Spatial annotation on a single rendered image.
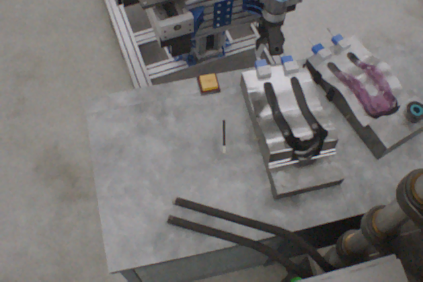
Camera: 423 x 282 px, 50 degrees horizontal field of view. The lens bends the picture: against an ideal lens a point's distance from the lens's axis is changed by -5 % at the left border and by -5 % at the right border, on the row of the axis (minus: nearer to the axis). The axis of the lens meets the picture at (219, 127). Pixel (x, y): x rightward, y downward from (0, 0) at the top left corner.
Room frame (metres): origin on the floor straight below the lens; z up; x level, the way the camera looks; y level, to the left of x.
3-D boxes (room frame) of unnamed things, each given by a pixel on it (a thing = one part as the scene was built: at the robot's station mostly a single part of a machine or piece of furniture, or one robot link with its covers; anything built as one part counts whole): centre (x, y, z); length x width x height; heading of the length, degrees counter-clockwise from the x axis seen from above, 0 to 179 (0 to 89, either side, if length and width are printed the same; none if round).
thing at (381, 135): (1.04, -0.58, 0.86); 0.50 x 0.26 x 0.11; 36
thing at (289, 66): (1.13, -0.24, 0.89); 0.13 x 0.05 x 0.05; 18
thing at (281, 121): (0.87, -0.27, 0.92); 0.35 x 0.16 x 0.09; 18
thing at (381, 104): (1.04, -0.57, 0.90); 0.26 x 0.18 x 0.08; 36
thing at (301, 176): (0.85, -0.27, 0.87); 0.50 x 0.26 x 0.14; 18
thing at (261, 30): (1.08, -0.14, 1.15); 0.09 x 0.08 x 0.12; 18
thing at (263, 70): (1.09, -0.14, 0.89); 0.13 x 0.05 x 0.05; 18
